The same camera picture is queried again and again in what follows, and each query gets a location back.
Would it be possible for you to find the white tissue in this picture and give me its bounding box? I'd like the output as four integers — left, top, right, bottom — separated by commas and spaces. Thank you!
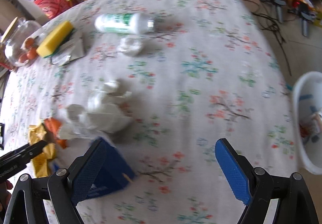
58, 80, 133, 140

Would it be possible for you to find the yellow sponge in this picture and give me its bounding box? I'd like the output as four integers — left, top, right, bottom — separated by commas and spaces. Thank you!
36, 21, 74, 58

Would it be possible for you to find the blue biscuit box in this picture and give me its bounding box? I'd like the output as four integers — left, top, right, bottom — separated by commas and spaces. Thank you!
86, 137, 136, 199

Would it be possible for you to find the white green plastic bottle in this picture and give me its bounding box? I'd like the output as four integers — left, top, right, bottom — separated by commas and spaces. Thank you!
94, 13, 155, 35

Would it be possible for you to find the white trash bin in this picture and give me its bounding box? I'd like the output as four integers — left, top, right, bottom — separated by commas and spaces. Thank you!
291, 72, 321, 175

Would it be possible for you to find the floral tablecloth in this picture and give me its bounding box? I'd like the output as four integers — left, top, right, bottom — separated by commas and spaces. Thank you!
1, 0, 297, 223

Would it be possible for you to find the small white tissue ball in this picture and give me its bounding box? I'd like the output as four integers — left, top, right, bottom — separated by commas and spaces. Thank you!
117, 35, 143, 57

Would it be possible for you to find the yellow snack bag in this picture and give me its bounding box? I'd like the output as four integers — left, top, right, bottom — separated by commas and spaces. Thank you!
27, 123, 57, 178

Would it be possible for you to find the glass jar with wooden lid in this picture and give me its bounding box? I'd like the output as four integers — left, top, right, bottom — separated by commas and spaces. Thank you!
1, 17, 42, 67

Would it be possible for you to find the silver foil wrapper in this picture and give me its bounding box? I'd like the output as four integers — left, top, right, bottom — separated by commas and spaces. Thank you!
50, 30, 86, 67

